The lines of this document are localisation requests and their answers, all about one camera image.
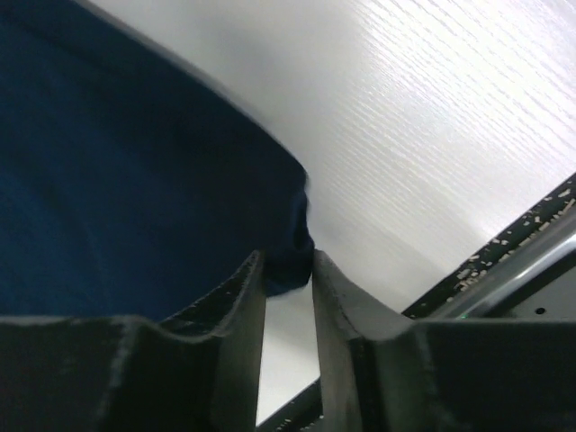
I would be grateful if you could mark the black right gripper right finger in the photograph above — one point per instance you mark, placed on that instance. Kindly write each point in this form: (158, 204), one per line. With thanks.
(381, 371)

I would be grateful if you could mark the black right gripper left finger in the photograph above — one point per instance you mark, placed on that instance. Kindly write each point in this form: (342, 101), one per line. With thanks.
(196, 371)

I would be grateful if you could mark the navy blue t shirt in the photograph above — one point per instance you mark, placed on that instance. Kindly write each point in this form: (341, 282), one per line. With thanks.
(127, 186)

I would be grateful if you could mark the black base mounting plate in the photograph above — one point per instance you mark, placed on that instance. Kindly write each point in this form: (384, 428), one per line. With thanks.
(305, 409)

